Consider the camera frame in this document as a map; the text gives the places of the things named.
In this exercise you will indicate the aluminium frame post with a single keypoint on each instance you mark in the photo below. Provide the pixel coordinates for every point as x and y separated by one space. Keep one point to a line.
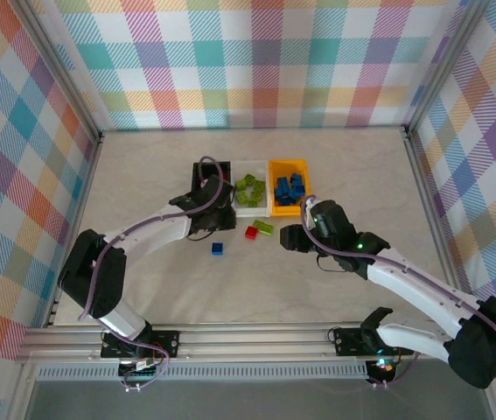
61 74
444 65

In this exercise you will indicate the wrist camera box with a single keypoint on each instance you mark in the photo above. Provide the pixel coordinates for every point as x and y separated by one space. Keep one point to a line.
295 238
223 219

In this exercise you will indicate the aluminium side rail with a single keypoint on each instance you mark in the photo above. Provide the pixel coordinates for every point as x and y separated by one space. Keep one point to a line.
84 197
427 197

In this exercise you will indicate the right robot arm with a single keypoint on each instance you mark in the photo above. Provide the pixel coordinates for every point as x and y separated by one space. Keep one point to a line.
479 350

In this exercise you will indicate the long blue lego brick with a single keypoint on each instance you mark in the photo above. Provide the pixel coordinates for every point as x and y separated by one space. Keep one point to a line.
281 186

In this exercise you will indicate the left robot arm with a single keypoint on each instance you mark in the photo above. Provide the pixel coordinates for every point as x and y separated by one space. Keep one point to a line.
94 280

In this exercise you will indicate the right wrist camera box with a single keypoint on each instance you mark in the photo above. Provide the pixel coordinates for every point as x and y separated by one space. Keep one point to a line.
295 238

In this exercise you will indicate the white plastic bin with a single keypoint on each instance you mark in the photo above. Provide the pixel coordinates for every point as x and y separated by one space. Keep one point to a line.
241 168

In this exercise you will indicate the yellow-orange plastic bin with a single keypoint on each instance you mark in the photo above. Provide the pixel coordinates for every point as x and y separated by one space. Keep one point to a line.
276 168

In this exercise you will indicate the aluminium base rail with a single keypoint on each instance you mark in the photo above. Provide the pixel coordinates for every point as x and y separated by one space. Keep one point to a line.
252 341

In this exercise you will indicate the long green lego brick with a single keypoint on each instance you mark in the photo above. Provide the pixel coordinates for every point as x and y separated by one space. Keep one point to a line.
264 227

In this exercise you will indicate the black plastic bin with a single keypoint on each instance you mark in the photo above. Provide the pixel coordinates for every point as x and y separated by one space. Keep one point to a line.
212 170

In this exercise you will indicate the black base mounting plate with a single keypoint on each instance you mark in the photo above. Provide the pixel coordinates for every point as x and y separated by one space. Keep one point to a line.
346 341
166 339

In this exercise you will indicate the small green lego brick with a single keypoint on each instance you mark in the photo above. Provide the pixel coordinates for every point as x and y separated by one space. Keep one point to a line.
246 180
256 195
259 186
254 202
242 198
239 187

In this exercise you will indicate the small electronics board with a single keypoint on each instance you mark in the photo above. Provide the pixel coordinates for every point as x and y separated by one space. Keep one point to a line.
383 367
142 372

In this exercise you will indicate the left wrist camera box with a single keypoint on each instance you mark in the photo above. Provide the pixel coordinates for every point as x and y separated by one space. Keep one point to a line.
223 219

